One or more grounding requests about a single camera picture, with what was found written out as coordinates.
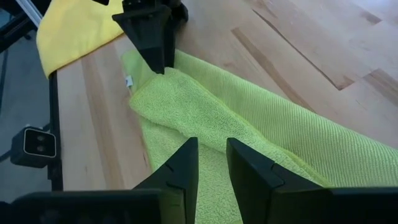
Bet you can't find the yellow microfiber towel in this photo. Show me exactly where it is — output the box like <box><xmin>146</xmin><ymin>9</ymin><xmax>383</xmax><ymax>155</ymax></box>
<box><xmin>36</xmin><ymin>0</ymin><xmax>125</xmax><ymax>78</ymax></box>

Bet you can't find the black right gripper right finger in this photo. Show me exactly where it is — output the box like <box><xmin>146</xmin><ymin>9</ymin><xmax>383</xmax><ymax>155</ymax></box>
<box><xmin>226</xmin><ymin>138</ymin><xmax>333</xmax><ymax>224</ymax></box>

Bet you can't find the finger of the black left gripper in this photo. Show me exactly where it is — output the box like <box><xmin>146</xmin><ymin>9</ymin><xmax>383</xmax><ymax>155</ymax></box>
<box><xmin>165</xmin><ymin>12</ymin><xmax>180</xmax><ymax>68</ymax></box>
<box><xmin>111</xmin><ymin>4</ymin><xmax>172</xmax><ymax>75</ymax></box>

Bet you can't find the lime microfiber towel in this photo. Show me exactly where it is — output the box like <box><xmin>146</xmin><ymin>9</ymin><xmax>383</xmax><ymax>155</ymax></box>
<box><xmin>121</xmin><ymin>49</ymin><xmax>398</xmax><ymax>224</ymax></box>

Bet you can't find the black aluminium table frame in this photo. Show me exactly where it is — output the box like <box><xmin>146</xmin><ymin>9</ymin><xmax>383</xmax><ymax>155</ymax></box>
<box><xmin>0</xmin><ymin>0</ymin><xmax>65</xmax><ymax>191</ymax></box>

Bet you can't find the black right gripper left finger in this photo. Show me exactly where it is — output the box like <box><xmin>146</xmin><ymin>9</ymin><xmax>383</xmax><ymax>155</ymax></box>
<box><xmin>133</xmin><ymin>136</ymin><xmax>200</xmax><ymax>224</ymax></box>

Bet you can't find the grey stereo camera box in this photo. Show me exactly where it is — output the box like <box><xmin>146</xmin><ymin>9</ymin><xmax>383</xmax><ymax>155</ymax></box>
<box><xmin>11</xmin><ymin>126</ymin><xmax>57</xmax><ymax>169</ymax></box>

